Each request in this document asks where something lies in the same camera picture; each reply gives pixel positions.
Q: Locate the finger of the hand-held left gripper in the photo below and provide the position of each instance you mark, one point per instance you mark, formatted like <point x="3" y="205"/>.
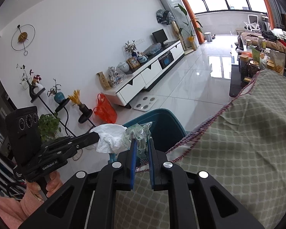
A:
<point x="88" y="138"/>

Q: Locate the red leaf plant white vase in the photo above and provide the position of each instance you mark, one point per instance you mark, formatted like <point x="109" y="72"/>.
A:
<point x="29" y="77"/>

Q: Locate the draped patterned clothes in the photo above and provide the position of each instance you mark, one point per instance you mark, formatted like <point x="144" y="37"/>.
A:
<point x="165" y="16"/>

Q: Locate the yellow brown patterned box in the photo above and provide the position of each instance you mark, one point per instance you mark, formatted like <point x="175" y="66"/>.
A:
<point x="103" y="81"/>

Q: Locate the blue white ceramic jar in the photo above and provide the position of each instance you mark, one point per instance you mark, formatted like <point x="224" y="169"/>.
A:
<point x="142" y="58"/>

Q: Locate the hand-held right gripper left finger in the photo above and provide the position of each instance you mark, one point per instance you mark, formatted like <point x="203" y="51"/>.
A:
<point x="133" y="164"/>

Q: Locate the white standing air conditioner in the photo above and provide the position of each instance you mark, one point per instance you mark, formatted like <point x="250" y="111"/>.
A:
<point x="178" y="14"/>

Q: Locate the patterned green grey tablecloth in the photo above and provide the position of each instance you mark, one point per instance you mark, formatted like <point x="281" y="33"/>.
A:
<point x="228" y="148"/>

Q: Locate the person's left forearm pink sleeve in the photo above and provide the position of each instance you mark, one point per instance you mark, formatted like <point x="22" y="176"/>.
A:
<point x="12" y="210"/>

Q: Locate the dried wheat black vase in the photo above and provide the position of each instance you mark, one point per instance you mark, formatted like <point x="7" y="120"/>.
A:
<point x="78" y="101"/>

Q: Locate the tall leafy plant yellow pot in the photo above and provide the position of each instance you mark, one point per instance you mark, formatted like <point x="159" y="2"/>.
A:
<point x="191" y="26"/>

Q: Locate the small white pedal bin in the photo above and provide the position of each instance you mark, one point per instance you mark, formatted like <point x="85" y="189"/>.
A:
<point x="208" y="37"/>

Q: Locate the clear bag of small items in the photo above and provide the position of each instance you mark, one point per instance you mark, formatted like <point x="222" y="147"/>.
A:
<point x="116" y="77"/>

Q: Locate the black monitor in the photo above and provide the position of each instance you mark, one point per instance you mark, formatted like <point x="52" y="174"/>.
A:
<point x="160" y="37"/>

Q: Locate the small tree teal pot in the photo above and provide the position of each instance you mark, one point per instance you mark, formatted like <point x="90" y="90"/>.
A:
<point x="59" y="96"/>

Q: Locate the black bag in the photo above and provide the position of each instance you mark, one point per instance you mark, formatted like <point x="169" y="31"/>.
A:
<point x="269" y="35"/>

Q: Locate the orange plastic bag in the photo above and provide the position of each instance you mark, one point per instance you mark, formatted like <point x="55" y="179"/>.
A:
<point x="106" y="112"/>

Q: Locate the blue patterned cloth bundle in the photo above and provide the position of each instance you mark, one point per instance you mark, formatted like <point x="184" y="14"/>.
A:
<point x="152" y="49"/>

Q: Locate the teal plastic bin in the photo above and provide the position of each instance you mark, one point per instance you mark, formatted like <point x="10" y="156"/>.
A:
<point x="166" y="128"/>

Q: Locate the black metal plant stand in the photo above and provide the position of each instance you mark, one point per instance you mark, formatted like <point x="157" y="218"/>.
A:
<point x="66" y="114"/>

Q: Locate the white tissue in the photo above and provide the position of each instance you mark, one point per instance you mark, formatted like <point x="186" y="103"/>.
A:
<point x="109" y="136"/>

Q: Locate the person's left hand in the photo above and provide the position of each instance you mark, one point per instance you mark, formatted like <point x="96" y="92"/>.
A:
<point x="54" y="181"/>

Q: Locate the orange curtain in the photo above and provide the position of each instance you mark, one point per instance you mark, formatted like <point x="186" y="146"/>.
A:
<point x="264" y="0"/>
<point x="188" y="7"/>

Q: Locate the white bathroom scale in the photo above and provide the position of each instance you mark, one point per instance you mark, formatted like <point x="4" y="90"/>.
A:
<point x="145" y="103"/>

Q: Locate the tall wooden stand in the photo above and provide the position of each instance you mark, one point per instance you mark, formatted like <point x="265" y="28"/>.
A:
<point x="180" y="35"/>

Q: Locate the small plant in blue vase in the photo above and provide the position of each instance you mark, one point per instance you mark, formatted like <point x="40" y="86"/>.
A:
<point x="131" y="49"/>

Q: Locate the green leafy potted plant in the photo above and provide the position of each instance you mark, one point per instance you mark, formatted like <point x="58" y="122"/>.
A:
<point x="48" y="126"/>

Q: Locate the white office chair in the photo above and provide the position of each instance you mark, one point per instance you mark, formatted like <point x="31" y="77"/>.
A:
<point x="252" y="23"/>

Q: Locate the clear green print plastic wrapper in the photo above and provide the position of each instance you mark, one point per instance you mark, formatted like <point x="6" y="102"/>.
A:
<point x="141" y="133"/>

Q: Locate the glass jar wooden lid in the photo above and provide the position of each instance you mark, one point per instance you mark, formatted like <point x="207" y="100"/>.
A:
<point x="254" y="69"/>

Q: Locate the round metal wall clock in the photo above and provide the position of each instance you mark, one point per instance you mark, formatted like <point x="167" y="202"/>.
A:
<point x="22" y="38"/>

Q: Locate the green box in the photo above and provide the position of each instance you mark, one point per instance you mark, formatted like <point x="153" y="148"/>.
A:
<point x="255" y="53"/>

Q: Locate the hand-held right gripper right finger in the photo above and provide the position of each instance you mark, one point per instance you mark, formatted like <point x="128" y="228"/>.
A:
<point x="150" y="165"/>

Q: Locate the white black tv cabinet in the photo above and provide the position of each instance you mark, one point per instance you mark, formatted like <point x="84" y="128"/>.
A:
<point x="147" y="74"/>

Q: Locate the wooden photo frame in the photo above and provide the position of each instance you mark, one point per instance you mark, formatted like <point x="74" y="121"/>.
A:
<point x="133" y="62"/>

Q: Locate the dark glass coffee table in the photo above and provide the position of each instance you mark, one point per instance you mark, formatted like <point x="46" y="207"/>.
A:
<point x="236" y="81"/>

